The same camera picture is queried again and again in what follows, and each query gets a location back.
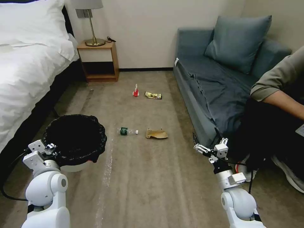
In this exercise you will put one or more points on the grey and white shoe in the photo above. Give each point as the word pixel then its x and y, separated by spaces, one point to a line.
pixel 289 173

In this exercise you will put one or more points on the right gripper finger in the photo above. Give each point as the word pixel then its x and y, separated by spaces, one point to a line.
pixel 223 141
pixel 202 148

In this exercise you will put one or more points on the person's forearm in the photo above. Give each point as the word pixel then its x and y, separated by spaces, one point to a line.
pixel 285 104

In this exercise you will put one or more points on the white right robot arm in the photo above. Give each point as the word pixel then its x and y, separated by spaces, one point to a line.
pixel 237 202

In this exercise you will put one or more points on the dark headboard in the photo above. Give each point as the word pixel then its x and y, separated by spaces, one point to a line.
pixel 69 21

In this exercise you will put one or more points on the dark bed base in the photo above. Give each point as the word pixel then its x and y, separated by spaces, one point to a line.
pixel 31 118

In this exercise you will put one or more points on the person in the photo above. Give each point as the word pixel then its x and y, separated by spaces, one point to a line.
pixel 273 78

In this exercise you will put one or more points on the crumpled brown paper bag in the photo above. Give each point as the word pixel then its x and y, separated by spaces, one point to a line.
pixel 158 134

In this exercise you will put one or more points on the white bed duvet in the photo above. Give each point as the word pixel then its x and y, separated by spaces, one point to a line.
pixel 26 78

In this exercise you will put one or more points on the blue-grey cushion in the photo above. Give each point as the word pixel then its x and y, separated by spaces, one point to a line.
pixel 237 42

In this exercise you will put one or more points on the red and white wrapper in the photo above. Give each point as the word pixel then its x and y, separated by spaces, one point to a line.
pixel 135 92

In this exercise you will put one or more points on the grey wall switch plate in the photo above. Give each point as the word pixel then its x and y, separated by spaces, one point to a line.
pixel 83 13

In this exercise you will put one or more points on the white shoe with red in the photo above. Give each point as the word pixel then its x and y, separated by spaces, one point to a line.
pixel 244 173

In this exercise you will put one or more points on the grey wrinkled sofa sheet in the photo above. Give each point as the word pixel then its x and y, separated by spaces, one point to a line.
pixel 221 95

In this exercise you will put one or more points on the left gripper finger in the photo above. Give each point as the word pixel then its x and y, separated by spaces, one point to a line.
pixel 48 146
pixel 54 146

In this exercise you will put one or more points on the black bin liner bag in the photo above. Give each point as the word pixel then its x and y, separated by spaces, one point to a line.
pixel 73 137

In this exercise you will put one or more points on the white sofa tag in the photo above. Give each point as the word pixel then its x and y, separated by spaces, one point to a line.
pixel 176 62

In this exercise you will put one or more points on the blue-grey sofa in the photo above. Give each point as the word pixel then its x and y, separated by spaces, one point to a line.
pixel 187 78

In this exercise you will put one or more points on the wooden nightstand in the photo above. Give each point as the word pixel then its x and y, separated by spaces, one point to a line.
pixel 99 61

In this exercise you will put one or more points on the pale flat device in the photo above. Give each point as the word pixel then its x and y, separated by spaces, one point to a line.
pixel 300 131

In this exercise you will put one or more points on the gold snack wrapper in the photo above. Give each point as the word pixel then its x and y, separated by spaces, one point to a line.
pixel 153 95

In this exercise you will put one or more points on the clear bottle with green label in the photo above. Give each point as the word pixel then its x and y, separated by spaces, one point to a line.
pixel 124 131

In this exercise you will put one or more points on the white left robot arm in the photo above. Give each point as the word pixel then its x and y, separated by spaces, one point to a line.
pixel 45 190

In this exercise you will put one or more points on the brass table lamp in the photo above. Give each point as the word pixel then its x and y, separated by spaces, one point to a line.
pixel 93 40

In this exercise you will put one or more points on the white pillow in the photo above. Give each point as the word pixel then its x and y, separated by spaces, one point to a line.
pixel 28 19

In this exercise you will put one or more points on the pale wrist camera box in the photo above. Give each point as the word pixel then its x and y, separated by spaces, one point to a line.
pixel 36 145
pixel 221 150

